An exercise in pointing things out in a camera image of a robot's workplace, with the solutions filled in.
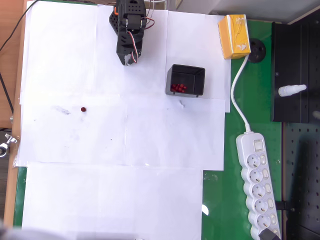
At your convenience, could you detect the silver metal clamp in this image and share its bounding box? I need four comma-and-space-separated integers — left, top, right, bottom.
0, 133, 20, 158

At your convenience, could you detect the thin black cable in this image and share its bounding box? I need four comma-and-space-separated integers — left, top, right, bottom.
0, 0, 40, 52

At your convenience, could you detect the large white paper sheet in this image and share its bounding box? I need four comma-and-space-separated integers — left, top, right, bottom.
21, 161, 204, 240

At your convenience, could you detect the black plug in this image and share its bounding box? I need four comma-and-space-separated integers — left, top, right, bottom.
258, 228, 281, 240

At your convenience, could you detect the small white bottle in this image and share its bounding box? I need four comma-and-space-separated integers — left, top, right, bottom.
278, 84, 307, 98

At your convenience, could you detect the red white gripper servo wire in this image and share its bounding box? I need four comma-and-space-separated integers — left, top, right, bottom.
126, 31, 139, 65

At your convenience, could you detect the green table mat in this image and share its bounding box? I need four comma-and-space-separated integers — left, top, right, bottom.
13, 0, 285, 240

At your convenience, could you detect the thick black cable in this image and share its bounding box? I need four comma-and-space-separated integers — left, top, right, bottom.
0, 73, 15, 116

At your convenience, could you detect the yellow box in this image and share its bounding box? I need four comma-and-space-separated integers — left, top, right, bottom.
217, 14, 252, 60

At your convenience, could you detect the red arm servo wire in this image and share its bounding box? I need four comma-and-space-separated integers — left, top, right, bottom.
143, 6, 156, 31

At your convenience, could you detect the black pegboard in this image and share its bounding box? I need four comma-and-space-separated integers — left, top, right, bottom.
284, 122, 320, 240

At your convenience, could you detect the round black cable grommet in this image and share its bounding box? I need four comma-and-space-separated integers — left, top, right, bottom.
248, 38, 267, 64

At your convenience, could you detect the white power strip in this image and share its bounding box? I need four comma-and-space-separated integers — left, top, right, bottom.
235, 132, 282, 240

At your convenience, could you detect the black metal shelf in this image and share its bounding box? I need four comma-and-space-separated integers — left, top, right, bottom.
270, 21, 320, 124

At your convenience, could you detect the black box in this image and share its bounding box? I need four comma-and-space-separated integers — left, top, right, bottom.
165, 63, 206, 98

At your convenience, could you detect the black pegboard bracket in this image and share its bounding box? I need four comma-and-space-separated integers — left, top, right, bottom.
274, 199, 296, 212

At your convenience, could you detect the white power cable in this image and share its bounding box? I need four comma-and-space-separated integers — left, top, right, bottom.
230, 54, 252, 134

